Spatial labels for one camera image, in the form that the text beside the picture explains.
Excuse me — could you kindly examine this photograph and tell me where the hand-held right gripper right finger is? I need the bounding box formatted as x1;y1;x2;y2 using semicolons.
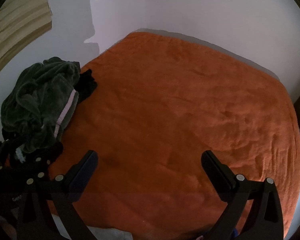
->
201;150;284;240

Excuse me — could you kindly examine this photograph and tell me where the black cloth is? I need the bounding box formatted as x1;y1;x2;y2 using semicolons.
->
2;129;64;169

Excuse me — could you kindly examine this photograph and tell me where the black garment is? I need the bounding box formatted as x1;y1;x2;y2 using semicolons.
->
77;69;98;103

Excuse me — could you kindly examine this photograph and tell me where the white bed sheet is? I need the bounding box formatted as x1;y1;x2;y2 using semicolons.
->
52;214;134;240

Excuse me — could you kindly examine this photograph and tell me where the dark green fleece jacket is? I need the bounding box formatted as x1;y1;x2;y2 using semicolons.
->
0;57;81;155

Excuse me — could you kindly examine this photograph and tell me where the orange blanket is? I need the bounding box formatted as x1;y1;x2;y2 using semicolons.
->
46;32;300;239

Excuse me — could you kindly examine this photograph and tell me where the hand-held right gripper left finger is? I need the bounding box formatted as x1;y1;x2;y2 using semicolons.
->
19;150;99;240

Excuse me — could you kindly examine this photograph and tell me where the beige curtain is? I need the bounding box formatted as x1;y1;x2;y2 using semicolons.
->
0;0;52;82

